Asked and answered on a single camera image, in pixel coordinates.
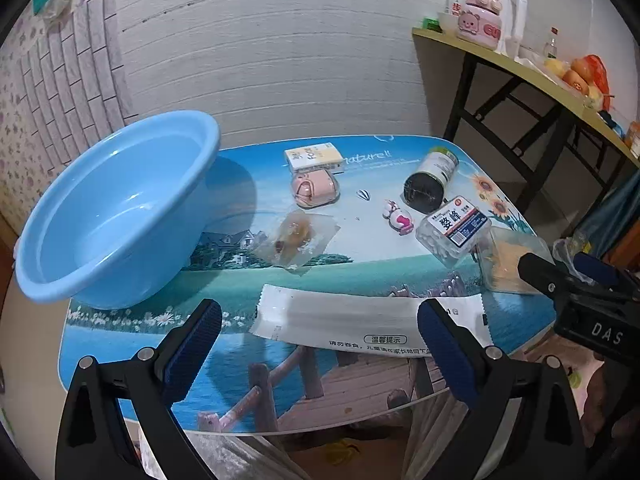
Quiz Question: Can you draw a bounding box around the white and yellow tissue pack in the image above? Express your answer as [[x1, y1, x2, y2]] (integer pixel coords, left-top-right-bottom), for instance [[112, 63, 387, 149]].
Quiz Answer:
[[284, 142, 346, 176]]

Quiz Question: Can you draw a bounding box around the crumpled clear plastic bag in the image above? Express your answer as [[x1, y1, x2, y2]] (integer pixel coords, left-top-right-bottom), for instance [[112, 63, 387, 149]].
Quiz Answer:
[[552, 232, 593, 281]]

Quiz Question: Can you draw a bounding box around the light blue plastic basin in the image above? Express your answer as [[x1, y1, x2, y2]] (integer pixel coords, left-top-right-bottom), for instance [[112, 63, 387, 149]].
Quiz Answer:
[[12, 110, 222, 311]]

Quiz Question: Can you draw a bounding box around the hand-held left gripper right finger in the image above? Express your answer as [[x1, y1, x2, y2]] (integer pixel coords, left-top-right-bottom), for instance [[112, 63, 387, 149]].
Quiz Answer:
[[416, 298, 588, 480]]

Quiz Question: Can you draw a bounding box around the pink cartoon container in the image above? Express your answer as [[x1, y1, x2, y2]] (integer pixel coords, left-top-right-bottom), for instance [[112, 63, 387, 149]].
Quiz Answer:
[[455, 0, 511, 51]]

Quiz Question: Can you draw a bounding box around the yellow side table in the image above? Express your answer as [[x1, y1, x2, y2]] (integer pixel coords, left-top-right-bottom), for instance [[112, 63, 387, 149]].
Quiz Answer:
[[412, 27, 640, 196]]

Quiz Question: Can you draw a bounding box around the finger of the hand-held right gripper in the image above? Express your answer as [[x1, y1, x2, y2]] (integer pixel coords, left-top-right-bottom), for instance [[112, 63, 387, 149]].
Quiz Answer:
[[572, 252, 622, 287], [517, 253, 592, 307]]

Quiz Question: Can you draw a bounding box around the yellow plastic scrap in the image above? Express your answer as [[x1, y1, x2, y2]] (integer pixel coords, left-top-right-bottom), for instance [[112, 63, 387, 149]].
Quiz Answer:
[[325, 439, 362, 467]]

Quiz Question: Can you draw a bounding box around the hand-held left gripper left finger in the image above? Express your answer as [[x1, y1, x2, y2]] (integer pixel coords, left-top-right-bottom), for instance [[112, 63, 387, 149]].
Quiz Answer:
[[55, 298, 223, 480]]

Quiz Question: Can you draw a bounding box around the white paper bag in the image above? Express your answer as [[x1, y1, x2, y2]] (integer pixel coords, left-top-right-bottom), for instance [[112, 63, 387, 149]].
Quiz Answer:
[[500, 0, 529, 57]]

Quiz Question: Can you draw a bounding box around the clear packet with yellow contents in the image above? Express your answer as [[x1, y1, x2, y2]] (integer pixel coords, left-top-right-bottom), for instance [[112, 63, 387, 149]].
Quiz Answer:
[[470, 225, 556, 295]]

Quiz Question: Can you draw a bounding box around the teal cloth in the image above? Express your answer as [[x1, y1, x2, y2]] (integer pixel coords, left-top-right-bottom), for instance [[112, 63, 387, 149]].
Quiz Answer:
[[570, 170, 640, 263]]

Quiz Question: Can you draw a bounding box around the white and green can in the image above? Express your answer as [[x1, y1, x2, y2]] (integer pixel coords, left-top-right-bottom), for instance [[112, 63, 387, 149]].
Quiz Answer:
[[403, 146, 460, 214]]

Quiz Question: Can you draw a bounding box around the pink and white toy figure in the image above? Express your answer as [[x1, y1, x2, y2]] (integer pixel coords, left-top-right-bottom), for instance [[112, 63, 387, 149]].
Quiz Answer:
[[382, 199, 416, 236]]

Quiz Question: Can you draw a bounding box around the pink earbud case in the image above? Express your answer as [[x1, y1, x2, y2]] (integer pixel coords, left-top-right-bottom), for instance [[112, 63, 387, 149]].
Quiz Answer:
[[291, 168, 342, 209]]

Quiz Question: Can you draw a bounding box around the clear pastry packet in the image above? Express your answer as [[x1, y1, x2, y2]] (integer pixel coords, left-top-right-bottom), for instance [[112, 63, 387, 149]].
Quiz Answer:
[[252, 210, 342, 278]]

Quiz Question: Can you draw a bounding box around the landscape print low table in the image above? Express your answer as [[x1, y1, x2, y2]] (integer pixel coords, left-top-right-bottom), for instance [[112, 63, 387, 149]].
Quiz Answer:
[[57, 132, 558, 436]]

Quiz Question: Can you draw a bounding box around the long white snack wrapper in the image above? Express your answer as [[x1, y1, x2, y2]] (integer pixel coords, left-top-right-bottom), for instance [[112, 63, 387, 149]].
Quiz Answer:
[[248, 284, 494, 358]]

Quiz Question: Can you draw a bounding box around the clear box with blue label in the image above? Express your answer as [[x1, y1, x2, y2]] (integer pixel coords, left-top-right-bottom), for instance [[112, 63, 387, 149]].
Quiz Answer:
[[415, 196, 490, 267]]

